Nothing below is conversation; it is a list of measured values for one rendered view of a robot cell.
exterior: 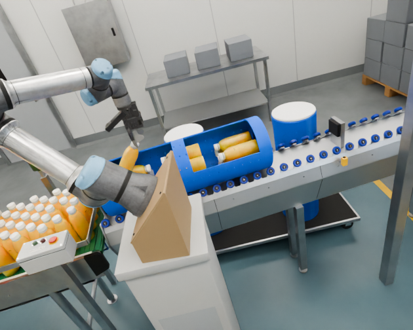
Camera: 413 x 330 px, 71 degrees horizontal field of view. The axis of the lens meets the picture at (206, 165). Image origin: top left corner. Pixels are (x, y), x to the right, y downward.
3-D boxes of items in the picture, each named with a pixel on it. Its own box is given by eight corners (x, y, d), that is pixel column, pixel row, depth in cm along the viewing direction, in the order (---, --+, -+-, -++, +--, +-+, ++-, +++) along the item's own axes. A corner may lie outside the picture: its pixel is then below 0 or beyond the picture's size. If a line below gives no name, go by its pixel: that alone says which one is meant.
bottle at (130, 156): (130, 176, 151) (143, 146, 144) (126, 182, 145) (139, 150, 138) (118, 170, 151) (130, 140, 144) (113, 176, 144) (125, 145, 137)
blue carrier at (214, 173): (276, 176, 150) (270, 128, 135) (113, 228, 146) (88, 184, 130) (257, 150, 174) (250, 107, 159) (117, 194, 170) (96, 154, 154)
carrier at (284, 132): (320, 200, 240) (286, 196, 253) (318, 101, 193) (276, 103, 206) (316, 224, 219) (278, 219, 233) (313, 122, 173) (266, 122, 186)
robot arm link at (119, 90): (96, 74, 121) (112, 67, 126) (107, 99, 127) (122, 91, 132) (106, 74, 117) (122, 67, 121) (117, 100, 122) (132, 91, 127)
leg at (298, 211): (309, 272, 205) (305, 207, 172) (301, 274, 205) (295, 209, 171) (305, 265, 210) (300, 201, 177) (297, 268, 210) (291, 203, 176)
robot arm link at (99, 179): (117, 196, 88) (73, 178, 84) (109, 207, 99) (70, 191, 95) (131, 164, 94) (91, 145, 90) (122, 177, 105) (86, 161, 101)
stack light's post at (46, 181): (116, 283, 235) (46, 177, 176) (111, 285, 235) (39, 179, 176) (117, 279, 239) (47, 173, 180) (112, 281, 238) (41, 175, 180)
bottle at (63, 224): (70, 253, 144) (51, 227, 134) (67, 245, 150) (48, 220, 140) (84, 245, 147) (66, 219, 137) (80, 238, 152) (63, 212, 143)
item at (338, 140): (344, 146, 161) (345, 122, 153) (337, 149, 161) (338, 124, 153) (334, 139, 170) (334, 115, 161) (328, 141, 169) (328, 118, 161)
